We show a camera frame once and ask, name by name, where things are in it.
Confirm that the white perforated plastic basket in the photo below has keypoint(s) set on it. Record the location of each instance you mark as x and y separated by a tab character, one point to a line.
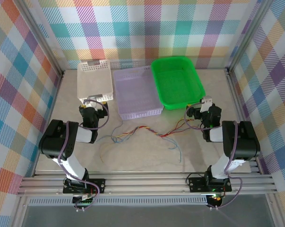
95	80

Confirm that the brown rubber band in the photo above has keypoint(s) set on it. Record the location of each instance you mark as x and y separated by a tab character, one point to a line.
147	128

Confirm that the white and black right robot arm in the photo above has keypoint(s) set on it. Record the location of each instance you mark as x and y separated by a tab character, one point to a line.
241	139

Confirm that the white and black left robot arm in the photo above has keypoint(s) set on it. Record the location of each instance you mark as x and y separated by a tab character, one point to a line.
72	165

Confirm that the green plastic basket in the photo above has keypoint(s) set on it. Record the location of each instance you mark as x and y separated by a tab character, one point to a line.
177	82

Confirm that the purple perforated plastic basket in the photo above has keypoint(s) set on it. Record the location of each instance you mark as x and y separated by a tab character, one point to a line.
137	94

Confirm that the small circuit board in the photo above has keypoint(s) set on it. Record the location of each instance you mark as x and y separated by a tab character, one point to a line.
84	199
216	199

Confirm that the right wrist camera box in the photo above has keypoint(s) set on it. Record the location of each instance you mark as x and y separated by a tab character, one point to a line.
207	102

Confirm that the aluminium frame post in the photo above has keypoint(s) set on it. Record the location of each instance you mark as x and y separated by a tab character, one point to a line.
41	40
246	40

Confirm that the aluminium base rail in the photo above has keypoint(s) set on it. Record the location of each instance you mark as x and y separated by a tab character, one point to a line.
147	184

